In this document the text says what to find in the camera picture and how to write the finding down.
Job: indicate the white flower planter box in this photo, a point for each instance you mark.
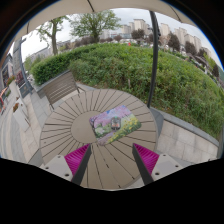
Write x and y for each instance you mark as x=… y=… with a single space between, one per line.
x=20 y=116

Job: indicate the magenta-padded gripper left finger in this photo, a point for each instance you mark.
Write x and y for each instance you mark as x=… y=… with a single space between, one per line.
x=58 y=166

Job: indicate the green hedge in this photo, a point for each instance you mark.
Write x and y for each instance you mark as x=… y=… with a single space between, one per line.
x=133 y=70

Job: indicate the tall grey sign pillar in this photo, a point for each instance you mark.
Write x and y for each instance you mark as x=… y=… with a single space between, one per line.
x=19 y=63

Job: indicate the grey storefront building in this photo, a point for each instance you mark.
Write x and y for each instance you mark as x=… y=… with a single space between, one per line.
x=6 y=73

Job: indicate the bare-trunked green tree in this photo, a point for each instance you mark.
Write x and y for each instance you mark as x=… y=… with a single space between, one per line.
x=53 y=40

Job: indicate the distant apartment buildings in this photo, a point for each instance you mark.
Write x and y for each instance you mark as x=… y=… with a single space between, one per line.
x=166 y=31

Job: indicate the curved black parasol pole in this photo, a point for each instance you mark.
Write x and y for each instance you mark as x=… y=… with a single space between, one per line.
x=154 y=66

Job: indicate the round-crowned green tree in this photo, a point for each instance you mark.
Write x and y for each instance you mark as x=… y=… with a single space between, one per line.
x=94 y=23

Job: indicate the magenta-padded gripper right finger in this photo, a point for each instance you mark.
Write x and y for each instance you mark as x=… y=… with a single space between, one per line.
x=165 y=166

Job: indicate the brown slatted outdoor chair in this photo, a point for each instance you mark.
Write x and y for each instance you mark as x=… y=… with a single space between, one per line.
x=61 y=87

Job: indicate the beige parasol canopy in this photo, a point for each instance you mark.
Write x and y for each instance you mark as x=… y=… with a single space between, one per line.
x=100 y=5

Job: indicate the transparent computer mouse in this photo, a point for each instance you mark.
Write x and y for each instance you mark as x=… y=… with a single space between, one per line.
x=115 y=123

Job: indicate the floral print mouse pad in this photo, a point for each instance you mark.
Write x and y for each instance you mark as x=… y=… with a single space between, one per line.
x=130 y=121

